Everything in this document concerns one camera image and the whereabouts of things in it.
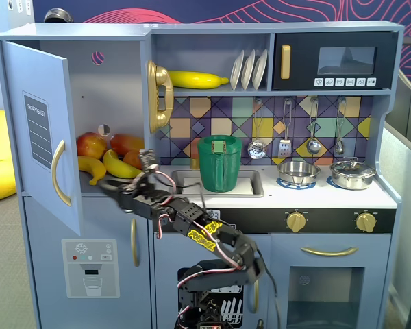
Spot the blue water dispenser door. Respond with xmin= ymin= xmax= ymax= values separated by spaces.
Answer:
xmin=23 ymin=195 xmax=153 ymax=329

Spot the white toy plate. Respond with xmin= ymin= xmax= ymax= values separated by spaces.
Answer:
xmin=229 ymin=49 xmax=245 ymax=91
xmin=241 ymin=49 xmax=257 ymax=91
xmin=252 ymin=49 xmax=269 ymax=91

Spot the steel pot with lid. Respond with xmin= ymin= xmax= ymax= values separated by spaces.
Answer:
xmin=329 ymin=157 xmax=377 ymax=191

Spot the grey toy sink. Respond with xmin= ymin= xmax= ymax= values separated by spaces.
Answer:
xmin=171 ymin=169 xmax=265 ymax=199

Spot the steel pan without lid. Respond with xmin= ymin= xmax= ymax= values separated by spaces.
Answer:
xmin=277 ymin=160 xmax=321 ymax=186

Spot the gold stove knob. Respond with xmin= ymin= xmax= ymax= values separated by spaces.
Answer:
xmin=355 ymin=212 xmax=376 ymax=233
xmin=286 ymin=211 xmax=308 ymax=233

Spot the gold curved cabinet door handle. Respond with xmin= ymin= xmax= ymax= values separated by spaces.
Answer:
xmin=51 ymin=139 xmax=73 ymax=207

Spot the hanging steel spoon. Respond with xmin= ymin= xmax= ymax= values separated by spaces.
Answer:
xmin=334 ymin=98 xmax=347 ymax=155

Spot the blue shopping list cabinet door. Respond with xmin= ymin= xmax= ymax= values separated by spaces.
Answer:
xmin=1 ymin=40 xmax=83 ymax=236

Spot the red orange toy mango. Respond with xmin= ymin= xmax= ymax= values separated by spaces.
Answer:
xmin=109 ymin=134 xmax=145 ymax=157

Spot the grey partition panel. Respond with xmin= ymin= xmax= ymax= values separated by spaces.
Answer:
xmin=379 ymin=70 xmax=411 ymax=329

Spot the black power cable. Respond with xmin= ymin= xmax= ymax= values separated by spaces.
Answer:
xmin=256 ymin=249 xmax=284 ymax=329

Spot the steel skimmer spoon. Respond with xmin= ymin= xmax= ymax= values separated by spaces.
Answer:
xmin=247 ymin=99 xmax=267 ymax=160

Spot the red yellow toy apple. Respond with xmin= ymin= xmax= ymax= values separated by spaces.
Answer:
xmin=76 ymin=132 xmax=108 ymax=160

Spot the steel ladle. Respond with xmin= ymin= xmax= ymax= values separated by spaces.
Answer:
xmin=306 ymin=98 xmax=322 ymax=155

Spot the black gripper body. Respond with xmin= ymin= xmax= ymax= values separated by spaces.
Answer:
xmin=133 ymin=174 xmax=174 ymax=222

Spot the dark round object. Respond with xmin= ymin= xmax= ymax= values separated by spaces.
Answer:
xmin=43 ymin=8 xmax=72 ymax=23

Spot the green plastic pitcher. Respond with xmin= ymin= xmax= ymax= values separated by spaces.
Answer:
xmin=197 ymin=134 xmax=243 ymax=193

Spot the curved yellow toy banana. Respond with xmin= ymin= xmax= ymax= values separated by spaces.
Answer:
xmin=77 ymin=156 xmax=107 ymax=186
xmin=102 ymin=149 xmax=143 ymax=179

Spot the steel slotted spatula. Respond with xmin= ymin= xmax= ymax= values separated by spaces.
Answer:
xmin=278 ymin=99 xmax=293 ymax=159

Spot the black toy microwave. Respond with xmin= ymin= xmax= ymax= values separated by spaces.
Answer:
xmin=272 ymin=31 xmax=400 ymax=91

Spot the long yellow toy banana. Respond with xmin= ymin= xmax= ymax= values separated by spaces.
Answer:
xmin=167 ymin=70 xmax=229 ymax=90

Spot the blue toy kitchen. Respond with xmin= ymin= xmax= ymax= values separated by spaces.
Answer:
xmin=0 ymin=21 xmax=406 ymax=329

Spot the gold slim door handle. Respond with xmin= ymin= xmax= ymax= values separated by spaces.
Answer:
xmin=129 ymin=218 xmax=140 ymax=268

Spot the blue oven door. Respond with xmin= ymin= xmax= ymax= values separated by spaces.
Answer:
xmin=270 ymin=233 xmax=384 ymax=329

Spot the orange toy fruit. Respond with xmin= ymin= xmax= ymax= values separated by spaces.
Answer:
xmin=123 ymin=149 xmax=145 ymax=171

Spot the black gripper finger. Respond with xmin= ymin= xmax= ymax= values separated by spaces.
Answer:
xmin=118 ymin=195 xmax=138 ymax=214
xmin=99 ymin=178 xmax=136 ymax=193

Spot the gold toy telephone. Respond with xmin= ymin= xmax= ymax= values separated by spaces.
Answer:
xmin=146 ymin=60 xmax=175 ymax=134

